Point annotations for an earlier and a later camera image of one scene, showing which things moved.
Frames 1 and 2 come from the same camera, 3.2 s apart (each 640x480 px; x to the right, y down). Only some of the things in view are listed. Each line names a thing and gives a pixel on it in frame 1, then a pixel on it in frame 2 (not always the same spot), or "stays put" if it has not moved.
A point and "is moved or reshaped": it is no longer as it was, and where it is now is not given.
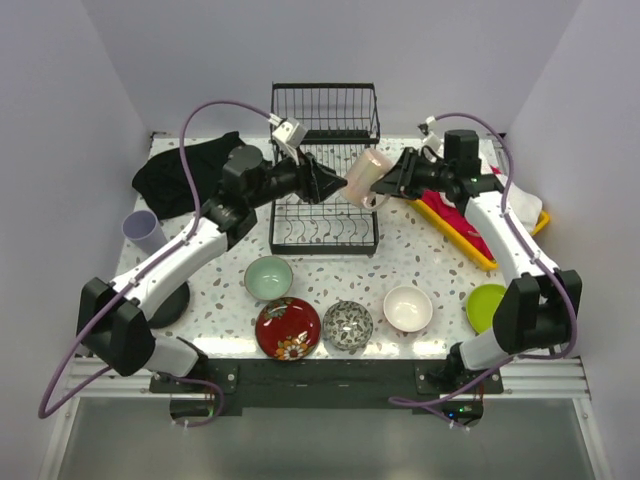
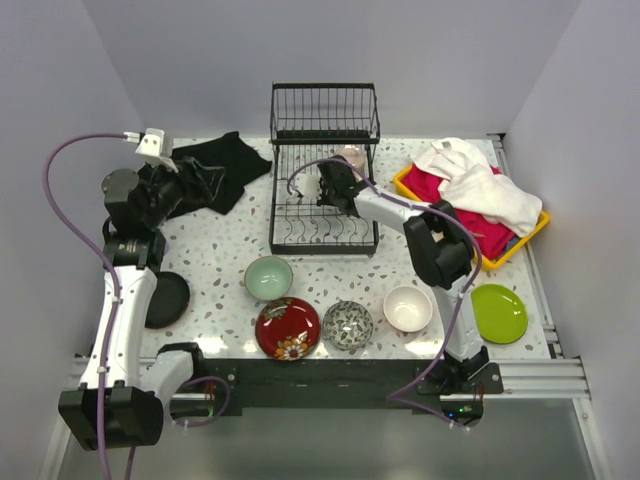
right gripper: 400,180 → 322,199
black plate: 171,307 stays put
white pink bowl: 408,308 stays put
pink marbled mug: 368,166 is moved or reshaped
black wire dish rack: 339,119 stays put
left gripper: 315,181 → 209,176
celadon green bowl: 268,277 stays put
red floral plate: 287,328 stays put
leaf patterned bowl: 347,325 stays put
